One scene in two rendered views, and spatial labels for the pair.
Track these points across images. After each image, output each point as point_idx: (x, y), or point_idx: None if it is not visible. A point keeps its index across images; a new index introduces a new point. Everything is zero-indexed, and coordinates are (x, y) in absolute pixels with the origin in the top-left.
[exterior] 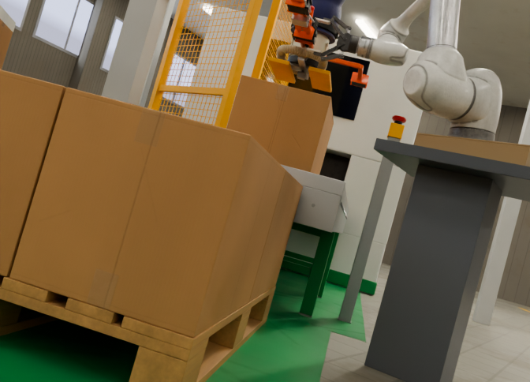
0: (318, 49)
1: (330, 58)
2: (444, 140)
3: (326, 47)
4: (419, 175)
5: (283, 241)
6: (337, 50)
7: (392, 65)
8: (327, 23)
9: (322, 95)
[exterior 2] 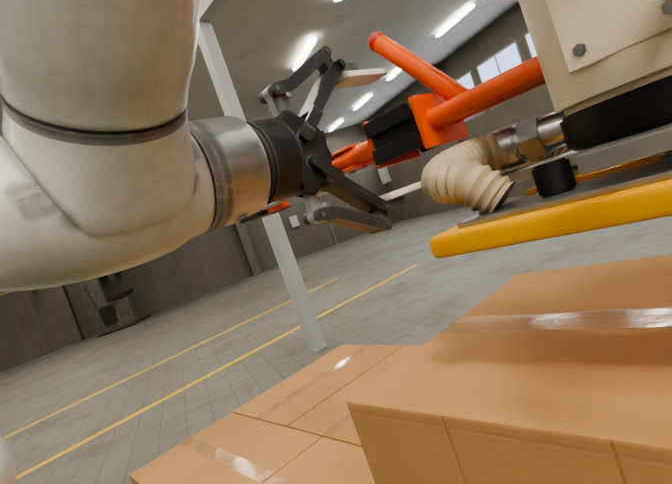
0: (542, 57)
1: (346, 227)
2: None
3: (549, 10)
4: None
5: None
6: (335, 182)
7: (67, 282)
8: (343, 83)
9: (368, 385)
